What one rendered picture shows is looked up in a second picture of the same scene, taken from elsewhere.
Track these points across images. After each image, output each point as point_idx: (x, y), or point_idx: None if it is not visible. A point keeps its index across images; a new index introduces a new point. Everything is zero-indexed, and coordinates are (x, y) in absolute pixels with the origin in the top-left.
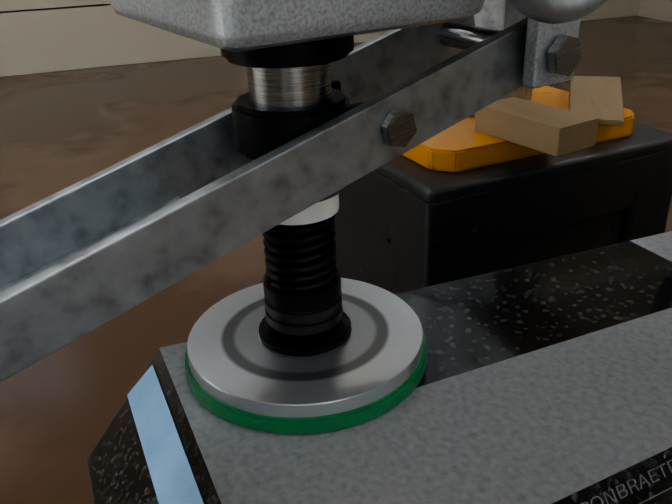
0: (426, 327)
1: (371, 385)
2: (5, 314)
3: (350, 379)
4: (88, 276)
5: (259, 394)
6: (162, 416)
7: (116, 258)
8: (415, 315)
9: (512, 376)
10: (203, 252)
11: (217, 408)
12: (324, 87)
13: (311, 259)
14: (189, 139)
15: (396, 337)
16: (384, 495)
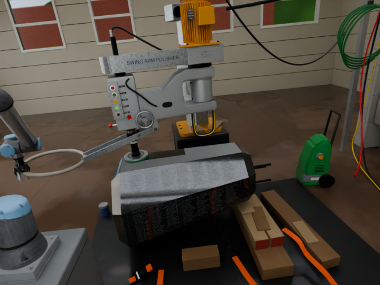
0: (150, 155)
1: (137, 159)
2: (104, 149)
3: (135, 158)
4: (111, 146)
5: (127, 159)
6: (121, 161)
7: (113, 145)
8: (147, 154)
9: (152, 160)
10: (120, 145)
11: (124, 160)
12: (133, 132)
13: (133, 147)
14: (124, 135)
15: (143, 155)
16: (133, 167)
